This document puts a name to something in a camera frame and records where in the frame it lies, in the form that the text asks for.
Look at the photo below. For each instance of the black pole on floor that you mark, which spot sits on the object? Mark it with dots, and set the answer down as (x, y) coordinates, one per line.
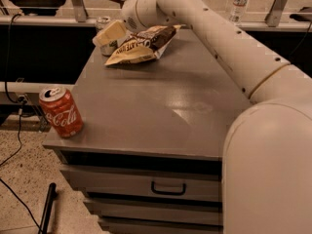
(51, 196)

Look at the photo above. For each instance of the brown white chip bag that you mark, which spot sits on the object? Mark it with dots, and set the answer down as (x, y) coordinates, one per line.
(144, 46)

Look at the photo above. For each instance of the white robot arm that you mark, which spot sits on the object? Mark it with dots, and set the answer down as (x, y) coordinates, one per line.
(267, 154)

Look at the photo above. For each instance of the black drawer handle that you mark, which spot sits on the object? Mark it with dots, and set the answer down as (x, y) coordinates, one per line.
(177, 190)

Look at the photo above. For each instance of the grey drawer cabinet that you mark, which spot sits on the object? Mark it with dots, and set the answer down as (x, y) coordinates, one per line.
(163, 121)

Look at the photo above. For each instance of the silver green 7up can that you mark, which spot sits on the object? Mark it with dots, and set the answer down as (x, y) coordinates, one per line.
(108, 48)

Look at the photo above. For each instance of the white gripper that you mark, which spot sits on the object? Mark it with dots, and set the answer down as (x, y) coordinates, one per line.
(129, 16)

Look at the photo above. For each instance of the red Coca-Cola can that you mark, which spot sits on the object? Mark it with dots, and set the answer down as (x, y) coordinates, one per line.
(61, 111)

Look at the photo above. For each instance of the clear plastic water bottle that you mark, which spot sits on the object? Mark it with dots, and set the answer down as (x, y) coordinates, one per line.
(238, 8)

